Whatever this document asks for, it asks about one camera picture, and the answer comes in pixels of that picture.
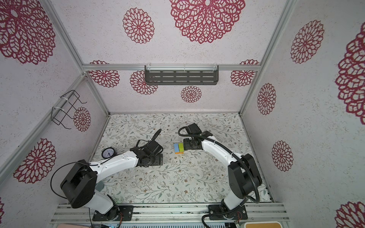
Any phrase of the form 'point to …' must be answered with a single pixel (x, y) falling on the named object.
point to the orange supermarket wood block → (179, 152)
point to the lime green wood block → (181, 148)
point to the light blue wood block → (176, 147)
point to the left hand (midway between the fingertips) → (155, 162)
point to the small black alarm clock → (108, 153)
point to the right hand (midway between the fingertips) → (189, 143)
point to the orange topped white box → (263, 224)
